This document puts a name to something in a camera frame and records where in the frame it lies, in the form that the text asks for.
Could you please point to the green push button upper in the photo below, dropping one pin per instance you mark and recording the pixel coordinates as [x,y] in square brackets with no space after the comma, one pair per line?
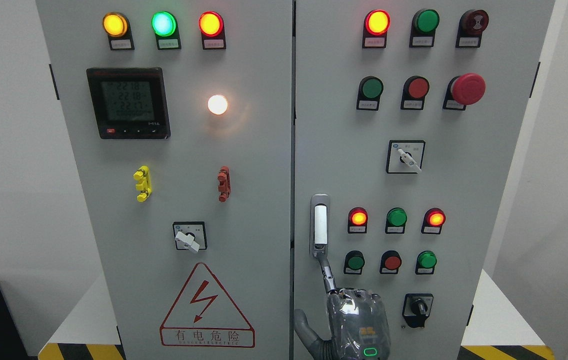
[369,93]

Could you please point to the green indicator top right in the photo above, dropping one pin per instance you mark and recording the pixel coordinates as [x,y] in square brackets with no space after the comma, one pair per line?
[423,28]

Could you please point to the yellow terminal clip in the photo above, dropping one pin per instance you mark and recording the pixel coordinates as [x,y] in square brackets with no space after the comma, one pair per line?
[144,186]

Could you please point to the grey left cabinet door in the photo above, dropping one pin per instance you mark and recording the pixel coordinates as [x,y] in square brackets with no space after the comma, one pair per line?
[249,235]

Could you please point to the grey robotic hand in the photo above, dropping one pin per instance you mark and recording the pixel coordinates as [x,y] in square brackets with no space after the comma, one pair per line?
[358,323]

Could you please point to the white rotary switch left door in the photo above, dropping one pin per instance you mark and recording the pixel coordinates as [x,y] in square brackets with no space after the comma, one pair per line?
[190,235]

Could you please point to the red lit indicator top right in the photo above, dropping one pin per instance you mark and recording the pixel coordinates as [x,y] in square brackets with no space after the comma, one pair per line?
[375,29]

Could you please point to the green push button lower right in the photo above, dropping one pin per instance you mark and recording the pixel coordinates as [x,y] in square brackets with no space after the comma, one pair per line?
[426,263]

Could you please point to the white platform with hazard stripes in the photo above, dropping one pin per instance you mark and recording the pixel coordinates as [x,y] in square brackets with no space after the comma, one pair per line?
[496,330]

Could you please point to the green lit indicator light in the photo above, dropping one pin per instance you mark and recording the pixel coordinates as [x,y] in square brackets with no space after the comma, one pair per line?
[166,31]

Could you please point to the red push button upper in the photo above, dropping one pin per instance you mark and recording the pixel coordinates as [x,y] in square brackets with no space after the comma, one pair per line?
[415,90]

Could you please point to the silver door handle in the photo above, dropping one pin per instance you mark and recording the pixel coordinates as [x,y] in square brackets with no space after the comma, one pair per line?
[319,215]

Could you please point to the black digital power meter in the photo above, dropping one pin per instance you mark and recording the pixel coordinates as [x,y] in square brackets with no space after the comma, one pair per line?
[129,103]

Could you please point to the red lit indicator middle left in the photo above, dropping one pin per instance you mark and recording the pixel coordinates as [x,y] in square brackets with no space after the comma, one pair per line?
[357,221]

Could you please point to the yellow indicator light top left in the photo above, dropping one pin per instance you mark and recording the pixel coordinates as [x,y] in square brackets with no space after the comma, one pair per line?
[118,30]

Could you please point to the black rotary switch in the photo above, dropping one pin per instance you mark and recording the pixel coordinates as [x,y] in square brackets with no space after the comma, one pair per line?
[417,308]

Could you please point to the red emergency stop button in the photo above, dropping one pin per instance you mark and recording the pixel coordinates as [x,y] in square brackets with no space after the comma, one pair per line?
[464,90]

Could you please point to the grey cabinet door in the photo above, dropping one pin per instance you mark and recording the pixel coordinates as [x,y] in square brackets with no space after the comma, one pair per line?
[342,152]
[249,235]

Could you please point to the red lit indicator middle right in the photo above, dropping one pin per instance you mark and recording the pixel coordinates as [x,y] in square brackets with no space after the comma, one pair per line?
[433,221]

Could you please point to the red indicator light left door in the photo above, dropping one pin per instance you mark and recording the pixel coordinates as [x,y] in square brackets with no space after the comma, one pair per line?
[212,30]

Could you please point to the red terminal clip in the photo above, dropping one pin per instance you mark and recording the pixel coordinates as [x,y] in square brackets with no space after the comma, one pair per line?
[224,186]

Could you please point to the dark red buzzer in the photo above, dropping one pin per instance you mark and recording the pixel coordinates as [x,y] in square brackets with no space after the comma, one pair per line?
[471,26]

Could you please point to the red electric hazard warning sticker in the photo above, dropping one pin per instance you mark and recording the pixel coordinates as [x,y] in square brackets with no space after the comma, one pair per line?
[205,315]

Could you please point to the white lit indicator light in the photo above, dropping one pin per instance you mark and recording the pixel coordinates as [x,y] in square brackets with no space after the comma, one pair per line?
[217,104]

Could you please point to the green indicator middle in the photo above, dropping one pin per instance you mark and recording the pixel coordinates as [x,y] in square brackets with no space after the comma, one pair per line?
[396,220]

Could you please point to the white rotary switch upper right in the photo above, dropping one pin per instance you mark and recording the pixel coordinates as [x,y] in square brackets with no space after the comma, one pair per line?
[405,157]

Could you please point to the grey right cabinet door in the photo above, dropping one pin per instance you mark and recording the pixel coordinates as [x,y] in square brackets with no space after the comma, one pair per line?
[342,152]

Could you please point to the red lit indicator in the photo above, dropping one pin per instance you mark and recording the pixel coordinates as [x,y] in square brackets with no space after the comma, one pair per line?
[375,29]
[357,221]
[433,221]

